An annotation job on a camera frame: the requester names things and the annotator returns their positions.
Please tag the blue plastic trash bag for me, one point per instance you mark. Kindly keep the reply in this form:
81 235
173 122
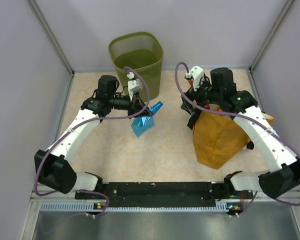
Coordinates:
142 124

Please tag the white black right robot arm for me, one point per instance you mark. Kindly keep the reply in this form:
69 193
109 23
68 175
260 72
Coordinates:
283 162

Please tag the grey slotted cable duct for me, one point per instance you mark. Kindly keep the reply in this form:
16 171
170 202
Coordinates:
220 207

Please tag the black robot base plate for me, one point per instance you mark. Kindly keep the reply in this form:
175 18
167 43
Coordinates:
169 194

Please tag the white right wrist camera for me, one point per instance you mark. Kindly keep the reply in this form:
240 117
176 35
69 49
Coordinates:
194 76

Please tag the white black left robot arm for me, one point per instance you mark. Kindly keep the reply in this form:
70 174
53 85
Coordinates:
53 165

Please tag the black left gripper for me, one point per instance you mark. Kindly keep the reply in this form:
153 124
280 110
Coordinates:
138 105

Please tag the yellow canvas tote bag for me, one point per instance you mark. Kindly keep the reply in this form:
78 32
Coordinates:
217 139

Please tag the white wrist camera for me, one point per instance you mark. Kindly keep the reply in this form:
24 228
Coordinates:
194 76
134 85

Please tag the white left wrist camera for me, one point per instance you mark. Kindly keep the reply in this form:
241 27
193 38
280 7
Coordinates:
134 85

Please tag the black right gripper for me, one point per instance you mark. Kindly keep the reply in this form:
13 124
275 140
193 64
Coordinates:
191 95

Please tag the olive green plastic trash bin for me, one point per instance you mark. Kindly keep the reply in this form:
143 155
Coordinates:
142 52

